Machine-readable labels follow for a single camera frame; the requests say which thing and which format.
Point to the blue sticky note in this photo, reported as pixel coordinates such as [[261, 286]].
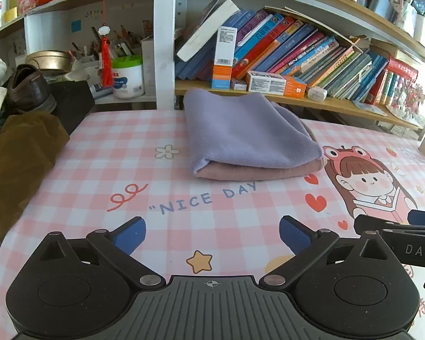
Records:
[[76, 26]]

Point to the round gold tin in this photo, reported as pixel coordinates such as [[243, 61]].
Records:
[[47, 62]]

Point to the brown cloth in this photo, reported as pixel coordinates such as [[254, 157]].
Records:
[[17, 163]]

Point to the white charger adapter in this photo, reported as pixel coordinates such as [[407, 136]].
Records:
[[317, 94]]

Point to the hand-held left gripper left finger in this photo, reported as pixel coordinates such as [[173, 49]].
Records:
[[131, 235]]

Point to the red tassel ornament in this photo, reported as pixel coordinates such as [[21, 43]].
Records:
[[106, 63]]

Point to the row of colourful books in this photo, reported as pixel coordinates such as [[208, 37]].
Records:
[[304, 49]]

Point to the white jar with green lid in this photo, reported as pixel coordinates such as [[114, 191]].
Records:
[[127, 78]]

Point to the small white box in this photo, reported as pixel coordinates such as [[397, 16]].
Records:
[[238, 85]]

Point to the brown leather shoe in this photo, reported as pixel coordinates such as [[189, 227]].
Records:
[[26, 88]]

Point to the black box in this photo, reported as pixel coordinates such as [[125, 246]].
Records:
[[74, 102]]

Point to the red hardcover dictionary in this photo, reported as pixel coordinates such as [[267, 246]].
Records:
[[403, 68]]

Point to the upright white orange box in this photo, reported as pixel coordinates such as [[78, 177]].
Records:
[[225, 56]]

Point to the long white orange box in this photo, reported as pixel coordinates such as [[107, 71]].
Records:
[[272, 83]]

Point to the thick white-edged paperback book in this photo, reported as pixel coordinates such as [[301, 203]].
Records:
[[207, 30]]

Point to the pink checked printed desk mat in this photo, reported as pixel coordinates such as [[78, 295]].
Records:
[[109, 156]]

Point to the beige book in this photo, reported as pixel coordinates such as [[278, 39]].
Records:
[[393, 51]]

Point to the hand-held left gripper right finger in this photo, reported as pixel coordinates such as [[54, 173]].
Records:
[[294, 235]]

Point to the blue leaflet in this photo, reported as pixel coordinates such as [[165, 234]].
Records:
[[370, 109]]

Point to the white bookshelf with wooden boards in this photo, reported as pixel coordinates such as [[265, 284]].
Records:
[[164, 42]]

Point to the colourful flower bouquet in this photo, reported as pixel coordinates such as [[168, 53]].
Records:
[[409, 99]]

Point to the cluster of pens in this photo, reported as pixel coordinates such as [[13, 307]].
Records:
[[120, 42]]

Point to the purple and pink sweater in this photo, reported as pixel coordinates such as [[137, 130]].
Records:
[[241, 131]]

